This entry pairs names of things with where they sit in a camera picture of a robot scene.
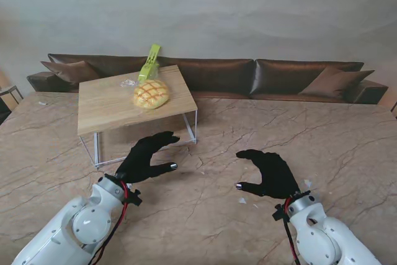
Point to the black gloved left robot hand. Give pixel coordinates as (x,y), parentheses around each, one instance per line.
(139,162)

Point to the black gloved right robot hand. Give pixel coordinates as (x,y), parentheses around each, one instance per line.
(277,178)

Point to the yellow melon bread bun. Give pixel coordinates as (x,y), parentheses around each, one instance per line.
(152,96)

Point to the clear plastic bread bag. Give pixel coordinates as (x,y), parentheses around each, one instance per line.
(127,83)

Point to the lime green sealing clip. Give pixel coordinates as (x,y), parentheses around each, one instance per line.
(149,64)

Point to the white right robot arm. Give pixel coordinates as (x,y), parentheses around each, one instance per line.
(322,237)

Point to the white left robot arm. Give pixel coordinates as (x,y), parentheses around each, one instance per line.
(74,227)

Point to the brown leather cushion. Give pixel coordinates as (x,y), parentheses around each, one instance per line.
(69,71)
(336,82)

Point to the brown leather sofa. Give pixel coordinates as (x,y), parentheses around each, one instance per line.
(217,75)

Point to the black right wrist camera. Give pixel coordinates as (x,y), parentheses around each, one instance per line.
(279,213)

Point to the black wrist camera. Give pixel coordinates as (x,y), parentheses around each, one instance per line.
(135,198)
(279,213)

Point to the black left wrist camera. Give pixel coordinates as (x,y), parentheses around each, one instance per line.
(135,198)

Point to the wooden shelf with white frame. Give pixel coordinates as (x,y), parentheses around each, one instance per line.
(108,113)

